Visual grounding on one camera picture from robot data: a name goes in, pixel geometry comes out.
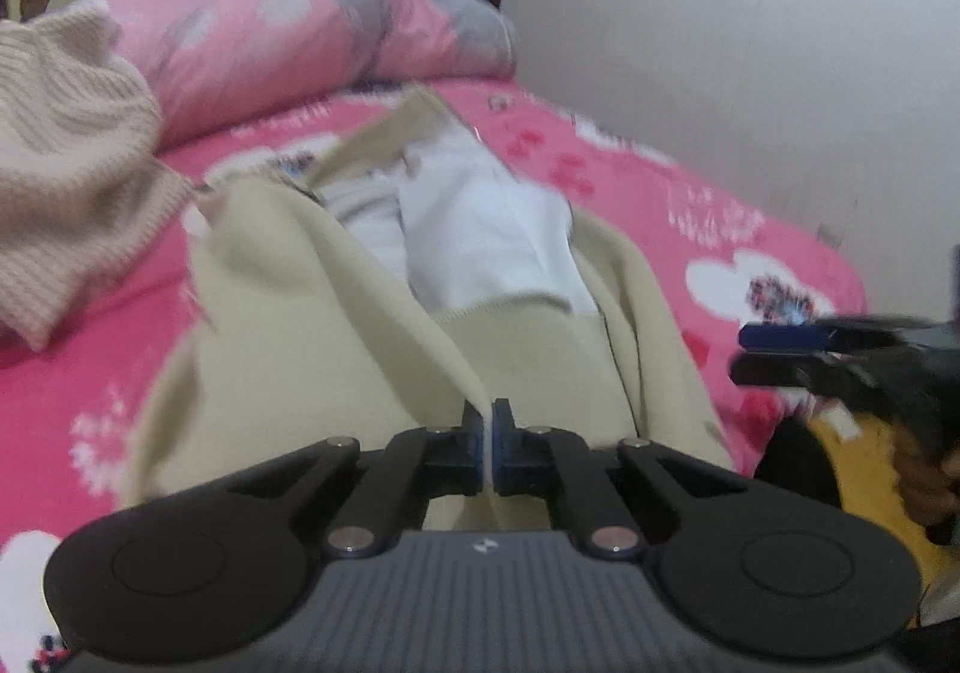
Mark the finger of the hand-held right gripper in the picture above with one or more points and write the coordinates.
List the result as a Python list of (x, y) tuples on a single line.
[(787, 371), (795, 335)]

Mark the yellow cloth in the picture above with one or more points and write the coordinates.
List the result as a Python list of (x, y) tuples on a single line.
[(862, 493)]

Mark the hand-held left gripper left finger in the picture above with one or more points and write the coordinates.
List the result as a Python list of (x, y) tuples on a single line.
[(472, 452)]

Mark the pink floral bed sheet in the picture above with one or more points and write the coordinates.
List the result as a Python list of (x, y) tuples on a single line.
[(97, 343)]

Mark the cream zip jacket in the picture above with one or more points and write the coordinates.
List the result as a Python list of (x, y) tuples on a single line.
[(300, 313)]

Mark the pink grey floral quilt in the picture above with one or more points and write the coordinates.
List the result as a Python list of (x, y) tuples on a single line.
[(300, 35)]

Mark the person's right hand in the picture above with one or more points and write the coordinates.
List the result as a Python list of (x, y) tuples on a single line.
[(926, 493)]

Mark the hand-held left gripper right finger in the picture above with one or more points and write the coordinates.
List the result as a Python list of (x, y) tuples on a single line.
[(504, 452)]

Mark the beige white houndstooth sweater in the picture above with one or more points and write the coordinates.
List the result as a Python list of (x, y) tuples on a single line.
[(67, 163)]

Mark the dark cloth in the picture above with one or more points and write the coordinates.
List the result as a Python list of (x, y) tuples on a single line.
[(795, 467)]

